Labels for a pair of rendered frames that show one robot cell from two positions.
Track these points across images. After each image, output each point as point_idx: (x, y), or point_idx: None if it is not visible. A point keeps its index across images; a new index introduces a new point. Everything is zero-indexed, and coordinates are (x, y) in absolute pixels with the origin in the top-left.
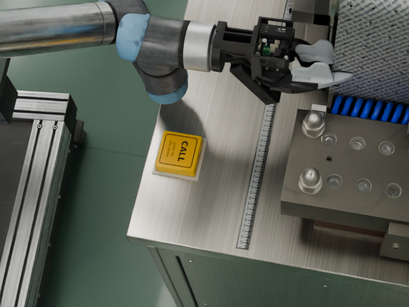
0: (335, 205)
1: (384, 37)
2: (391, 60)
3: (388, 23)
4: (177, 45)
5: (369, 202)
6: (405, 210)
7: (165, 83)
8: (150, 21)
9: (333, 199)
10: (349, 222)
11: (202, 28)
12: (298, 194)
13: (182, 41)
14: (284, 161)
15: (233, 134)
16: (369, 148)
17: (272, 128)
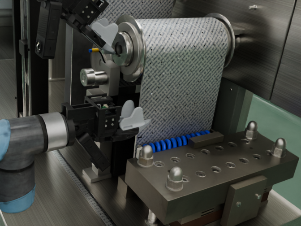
0: (198, 188)
1: (168, 74)
2: (170, 96)
3: (170, 59)
4: (40, 125)
5: (212, 179)
6: (231, 174)
7: (27, 178)
8: (8, 119)
9: (194, 186)
10: (206, 203)
11: (51, 113)
12: (174, 193)
13: (43, 122)
14: (124, 216)
15: (78, 219)
16: (183, 158)
17: (100, 205)
